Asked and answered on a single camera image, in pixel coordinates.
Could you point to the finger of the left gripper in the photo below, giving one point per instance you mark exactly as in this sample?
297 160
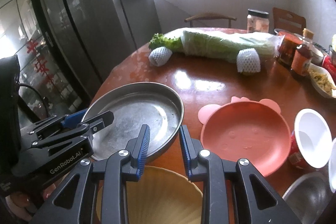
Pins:
67 121
90 126

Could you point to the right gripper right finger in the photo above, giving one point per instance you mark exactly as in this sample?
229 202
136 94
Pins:
201 165

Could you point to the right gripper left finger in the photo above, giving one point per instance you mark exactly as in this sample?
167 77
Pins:
125 165

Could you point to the round steel pan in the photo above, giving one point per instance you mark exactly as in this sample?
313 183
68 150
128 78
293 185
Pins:
154 104

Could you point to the yellow shell-shaped plate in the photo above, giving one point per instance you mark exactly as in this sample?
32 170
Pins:
163 196

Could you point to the pink animal-ear plate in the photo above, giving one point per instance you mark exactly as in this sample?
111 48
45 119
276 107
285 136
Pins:
249 129

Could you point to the steel mixing bowl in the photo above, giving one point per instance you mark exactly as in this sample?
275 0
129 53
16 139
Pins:
308 196

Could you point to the red white paper bowl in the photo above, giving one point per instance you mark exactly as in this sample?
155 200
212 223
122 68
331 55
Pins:
311 141
332 167

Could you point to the person's hand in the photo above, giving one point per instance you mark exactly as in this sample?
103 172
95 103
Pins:
21 206

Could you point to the foam-netted fruit left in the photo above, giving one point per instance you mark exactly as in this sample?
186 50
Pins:
160 56

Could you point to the foam-netted fruit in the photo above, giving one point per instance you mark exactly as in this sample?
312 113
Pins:
160 56
248 62

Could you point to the grey refrigerator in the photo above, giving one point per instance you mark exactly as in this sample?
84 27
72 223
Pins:
90 37

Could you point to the green leafy lettuce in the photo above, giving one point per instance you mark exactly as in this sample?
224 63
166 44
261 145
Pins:
160 40

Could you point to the foam-netted fruit right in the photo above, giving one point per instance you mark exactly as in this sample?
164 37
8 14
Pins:
248 62

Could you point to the wrapped napa cabbage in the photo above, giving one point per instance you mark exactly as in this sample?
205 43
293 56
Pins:
217 44

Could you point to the red chili sauce jar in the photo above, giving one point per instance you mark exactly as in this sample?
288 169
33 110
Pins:
287 48

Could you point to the white dish with food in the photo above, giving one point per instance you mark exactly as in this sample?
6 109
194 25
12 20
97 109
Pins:
322 81

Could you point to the brown sauce bottle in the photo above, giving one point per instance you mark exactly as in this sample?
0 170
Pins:
303 55

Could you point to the wooden armchair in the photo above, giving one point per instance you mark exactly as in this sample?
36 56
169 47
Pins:
210 16

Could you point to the clear jar black lid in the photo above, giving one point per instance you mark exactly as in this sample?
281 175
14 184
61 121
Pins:
257 21

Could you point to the white ceramic bowl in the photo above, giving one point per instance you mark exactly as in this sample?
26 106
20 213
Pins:
318 55

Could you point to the red box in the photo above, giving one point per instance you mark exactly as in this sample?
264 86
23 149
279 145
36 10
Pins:
329 66

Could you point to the wooden chair back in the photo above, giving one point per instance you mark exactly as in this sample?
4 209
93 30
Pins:
288 21

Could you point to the small steel bowl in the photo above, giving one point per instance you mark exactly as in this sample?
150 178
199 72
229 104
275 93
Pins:
332 55

